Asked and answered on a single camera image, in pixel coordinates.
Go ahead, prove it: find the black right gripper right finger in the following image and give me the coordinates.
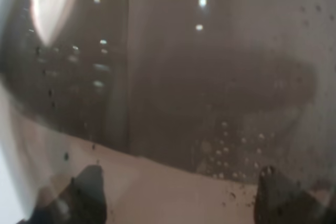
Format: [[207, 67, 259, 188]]
[[254, 166, 326, 223]]

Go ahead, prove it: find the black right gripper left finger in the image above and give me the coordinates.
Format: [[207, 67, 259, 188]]
[[28, 165, 107, 223]]

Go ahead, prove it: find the brown translucent water bottle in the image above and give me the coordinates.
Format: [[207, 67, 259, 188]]
[[0, 0, 336, 224]]

